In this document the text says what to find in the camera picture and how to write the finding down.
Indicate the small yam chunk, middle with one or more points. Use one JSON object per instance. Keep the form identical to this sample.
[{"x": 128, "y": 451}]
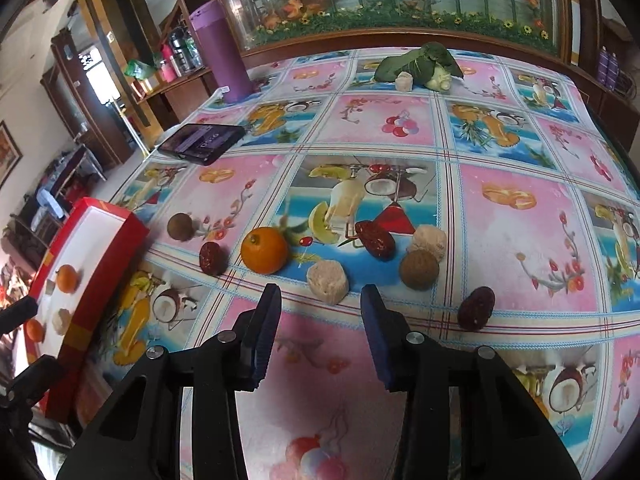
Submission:
[{"x": 62, "y": 321}]

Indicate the painted bamboo glass panel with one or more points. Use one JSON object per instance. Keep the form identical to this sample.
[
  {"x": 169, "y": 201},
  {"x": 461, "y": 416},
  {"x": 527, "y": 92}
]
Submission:
[{"x": 375, "y": 0}]

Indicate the framed wall painting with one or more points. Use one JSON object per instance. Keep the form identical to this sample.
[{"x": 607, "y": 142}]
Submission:
[{"x": 7, "y": 152}]

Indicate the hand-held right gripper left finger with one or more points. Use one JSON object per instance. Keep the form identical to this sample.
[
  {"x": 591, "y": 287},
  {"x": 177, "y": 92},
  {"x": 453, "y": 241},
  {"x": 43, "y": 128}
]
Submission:
[{"x": 262, "y": 332}]

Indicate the dark red date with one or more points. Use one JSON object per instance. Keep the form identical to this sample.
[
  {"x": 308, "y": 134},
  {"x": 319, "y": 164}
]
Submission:
[{"x": 210, "y": 258}]

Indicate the fruit printed tablecloth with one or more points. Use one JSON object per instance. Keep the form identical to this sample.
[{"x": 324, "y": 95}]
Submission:
[{"x": 500, "y": 210}]

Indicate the orange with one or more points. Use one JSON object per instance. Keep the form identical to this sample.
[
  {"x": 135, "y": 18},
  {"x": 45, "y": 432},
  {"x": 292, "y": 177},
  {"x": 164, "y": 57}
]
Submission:
[
  {"x": 264, "y": 250},
  {"x": 67, "y": 278},
  {"x": 35, "y": 330}
]

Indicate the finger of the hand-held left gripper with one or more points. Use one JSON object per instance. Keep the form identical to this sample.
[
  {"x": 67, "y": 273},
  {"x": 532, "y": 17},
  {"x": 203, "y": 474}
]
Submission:
[
  {"x": 37, "y": 377},
  {"x": 20, "y": 314}
]

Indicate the black smartphone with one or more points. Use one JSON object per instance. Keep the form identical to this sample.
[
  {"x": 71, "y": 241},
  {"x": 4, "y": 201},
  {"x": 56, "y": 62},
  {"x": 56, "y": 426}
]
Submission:
[{"x": 200, "y": 142}]

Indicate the black and silver thermos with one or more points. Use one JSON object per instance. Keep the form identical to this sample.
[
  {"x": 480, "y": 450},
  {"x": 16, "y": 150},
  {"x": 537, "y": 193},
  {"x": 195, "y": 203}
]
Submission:
[{"x": 178, "y": 52}]

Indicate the wooden counter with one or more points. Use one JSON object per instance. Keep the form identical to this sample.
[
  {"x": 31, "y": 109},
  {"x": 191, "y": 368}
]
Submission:
[{"x": 155, "y": 100}]

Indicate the pink bottle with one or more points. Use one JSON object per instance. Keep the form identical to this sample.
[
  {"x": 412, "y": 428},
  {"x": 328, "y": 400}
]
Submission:
[{"x": 168, "y": 66}]

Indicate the green bok choy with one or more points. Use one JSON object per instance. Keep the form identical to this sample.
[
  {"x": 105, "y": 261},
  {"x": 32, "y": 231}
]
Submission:
[{"x": 410, "y": 62}]

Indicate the small purple bottle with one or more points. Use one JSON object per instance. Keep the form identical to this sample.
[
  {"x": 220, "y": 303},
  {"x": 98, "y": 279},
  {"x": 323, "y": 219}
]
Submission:
[
  {"x": 614, "y": 69},
  {"x": 603, "y": 67}
]

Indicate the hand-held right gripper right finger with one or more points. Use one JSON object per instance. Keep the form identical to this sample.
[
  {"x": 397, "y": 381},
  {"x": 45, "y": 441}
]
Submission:
[{"x": 377, "y": 342}]

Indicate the brown round fruit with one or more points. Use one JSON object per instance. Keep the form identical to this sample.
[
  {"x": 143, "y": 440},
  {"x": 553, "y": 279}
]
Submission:
[
  {"x": 180, "y": 226},
  {"x": 419, "y": 270}
]

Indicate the red box with white inside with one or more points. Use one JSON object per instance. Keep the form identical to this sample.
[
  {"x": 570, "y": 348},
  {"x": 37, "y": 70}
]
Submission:
[{"x": 115, "y": 260}]

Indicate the small beige cake far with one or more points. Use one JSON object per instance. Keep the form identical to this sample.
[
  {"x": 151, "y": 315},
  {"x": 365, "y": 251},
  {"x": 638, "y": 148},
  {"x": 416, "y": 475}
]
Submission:
[{"x": 404, "y": 81}]

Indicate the round white yam slice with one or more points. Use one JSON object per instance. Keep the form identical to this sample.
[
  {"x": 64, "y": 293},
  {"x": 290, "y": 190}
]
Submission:
[{"x": 327, "y": 282}]

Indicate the yellow broom with dustpan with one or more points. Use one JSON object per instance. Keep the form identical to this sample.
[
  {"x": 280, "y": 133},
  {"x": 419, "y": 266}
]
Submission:
[{"x": 129, "y": 125}]

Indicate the long yam piece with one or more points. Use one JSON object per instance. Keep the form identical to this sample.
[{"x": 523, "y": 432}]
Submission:
[{"x": 428, "y": 240}]

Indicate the green bag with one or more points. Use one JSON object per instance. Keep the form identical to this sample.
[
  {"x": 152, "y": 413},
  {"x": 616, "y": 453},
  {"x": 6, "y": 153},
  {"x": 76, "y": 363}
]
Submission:
[{"x": 138, "y": 68}]

